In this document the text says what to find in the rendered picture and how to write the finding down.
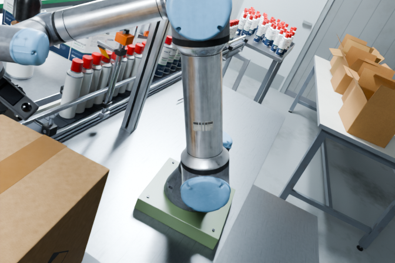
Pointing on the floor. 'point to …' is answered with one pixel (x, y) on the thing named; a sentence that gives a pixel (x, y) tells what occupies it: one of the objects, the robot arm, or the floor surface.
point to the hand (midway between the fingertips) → (20, 121)
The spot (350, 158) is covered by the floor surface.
